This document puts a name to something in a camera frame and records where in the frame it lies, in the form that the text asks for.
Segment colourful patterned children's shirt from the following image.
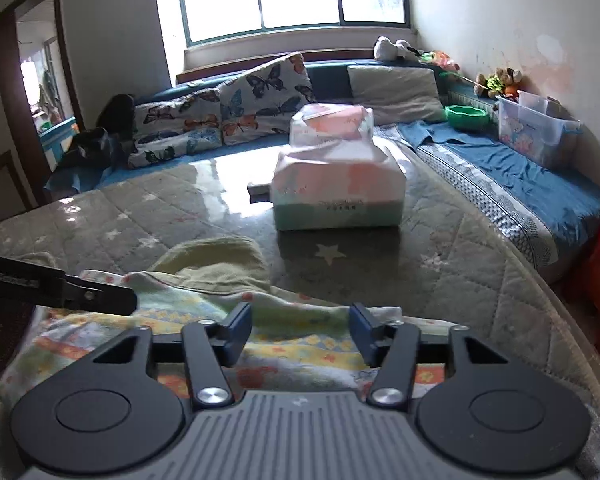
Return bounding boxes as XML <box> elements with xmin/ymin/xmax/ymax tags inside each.
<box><xmin>0</xmin><ymin>235</ymin><xmax>462</xmax><ymax>411</ymax></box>

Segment dark wooden cabinet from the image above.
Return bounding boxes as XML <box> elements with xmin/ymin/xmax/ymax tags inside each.
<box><xmin>0</xmin><ymin>151</ymin><xmax>32</xmax><ymax>221</ymax></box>

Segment black bag on sofa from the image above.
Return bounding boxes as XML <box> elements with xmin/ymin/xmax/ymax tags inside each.
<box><xmin>45</xmin><ymin>94</ymin><xmax>135</xmax><ymax>193</ymax></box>

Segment turquoise cabinet in doorway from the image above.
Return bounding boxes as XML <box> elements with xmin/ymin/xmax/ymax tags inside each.
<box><xmin>40</xmin><ymin>117</ymin><xmax>79</xmax><ymax>171</ymax></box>

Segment grey notebook under packs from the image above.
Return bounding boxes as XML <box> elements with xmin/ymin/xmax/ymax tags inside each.
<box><xmin>247</xmin><ymin>183</ymin><xmax>271</xmax><ymax>204</ymax></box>

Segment pink green tissue pack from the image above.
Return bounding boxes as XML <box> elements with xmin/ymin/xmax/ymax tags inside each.
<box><xmin>270</xmin><ymin>134</ymin><xmax>408</xmax><ymax>232</ymax></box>

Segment butterfly print cushion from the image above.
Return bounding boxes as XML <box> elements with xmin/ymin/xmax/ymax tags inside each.
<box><xmin>126</xmin><ymin>89</ymin><xmax>223</xmax><ymax>169</ymax></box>
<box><xmin>216</xmin><ymin>52</ymin><xmax>316</xmax><ymax>145</ymax></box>

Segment green bowl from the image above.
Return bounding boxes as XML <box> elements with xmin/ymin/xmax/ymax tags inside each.
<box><xmin>444</xmin><ymin>104</ymin><xmax>490</xmax><ymax>132</ymax></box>

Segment grey plain cushion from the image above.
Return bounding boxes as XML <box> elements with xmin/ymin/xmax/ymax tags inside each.
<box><xmin>348</xmin><ymin>65</ymin><xmax>445</xmax><ymax>126</ymax></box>

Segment clear storage bin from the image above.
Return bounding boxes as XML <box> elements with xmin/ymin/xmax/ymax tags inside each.
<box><xmin>498</xmin><ymin>91</ymin><xmax>582</xmax><ymax>169</ymax></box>

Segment colourful stuffed toys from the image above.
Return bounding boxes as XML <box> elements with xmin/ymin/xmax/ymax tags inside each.
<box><xmin>418</xmin><ymin>51</ymin><xmax>524</xmax><ymax>101</ymax></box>

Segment white plush toy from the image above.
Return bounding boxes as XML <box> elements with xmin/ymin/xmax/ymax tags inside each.
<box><xmin>373</xmin><ymin>36</ymin><xmax>420</xmax><ymax>62</ymax></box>

